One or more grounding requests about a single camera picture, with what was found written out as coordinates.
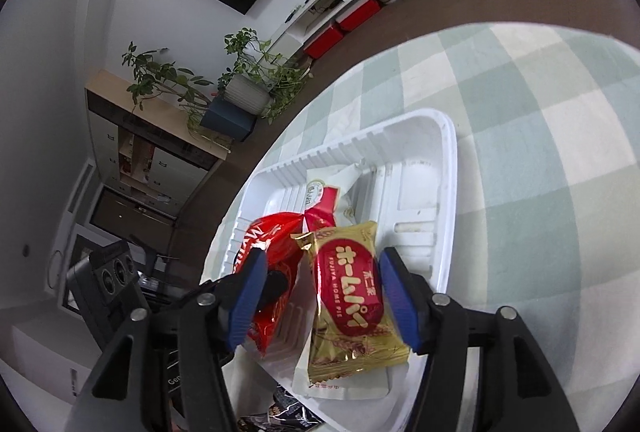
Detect red chocolate snack bag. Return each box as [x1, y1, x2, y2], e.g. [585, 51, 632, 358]
[233, 211, 304, 354]

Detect gold pie snack packet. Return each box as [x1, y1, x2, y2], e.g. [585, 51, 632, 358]
[292, 221, 409, 383]

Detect black snack packet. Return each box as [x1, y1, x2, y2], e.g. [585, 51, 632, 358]
[238, 386, 324, 432]

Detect green checked tablecloth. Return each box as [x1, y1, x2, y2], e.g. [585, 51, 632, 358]
[202, 23, 639, 431]

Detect tall plant in blue pot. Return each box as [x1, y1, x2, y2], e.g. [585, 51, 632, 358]
[122, 42, 257, 142]

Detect plant in white ribbed pot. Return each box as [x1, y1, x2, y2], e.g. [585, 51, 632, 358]
[217, 27, 270, 116]

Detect trailing pothos plant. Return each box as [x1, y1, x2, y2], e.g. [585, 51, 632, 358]
[248, 37, 311, 123]

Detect white plastic tray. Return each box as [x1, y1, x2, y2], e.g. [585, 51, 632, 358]
[204, 108, 458, 431]

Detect left red storage box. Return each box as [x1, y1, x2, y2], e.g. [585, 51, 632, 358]
[303, 24, 344, 60]

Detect red storage box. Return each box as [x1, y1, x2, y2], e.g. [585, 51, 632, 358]
[303, 24, 344, 60]
[335, 0, 382, 33]

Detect right red storage box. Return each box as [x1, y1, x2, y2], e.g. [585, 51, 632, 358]
[335, 0, 382, 33]

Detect wooden wall cabinet shelving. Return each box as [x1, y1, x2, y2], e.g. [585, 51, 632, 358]
[86, 70, 233, 218]

